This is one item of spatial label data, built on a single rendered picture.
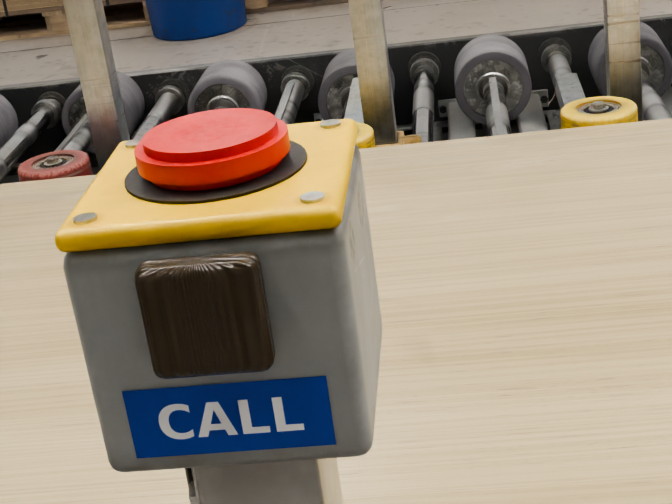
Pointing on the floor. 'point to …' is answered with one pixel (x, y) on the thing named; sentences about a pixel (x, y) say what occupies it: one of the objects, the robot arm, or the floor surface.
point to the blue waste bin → (194, 18)
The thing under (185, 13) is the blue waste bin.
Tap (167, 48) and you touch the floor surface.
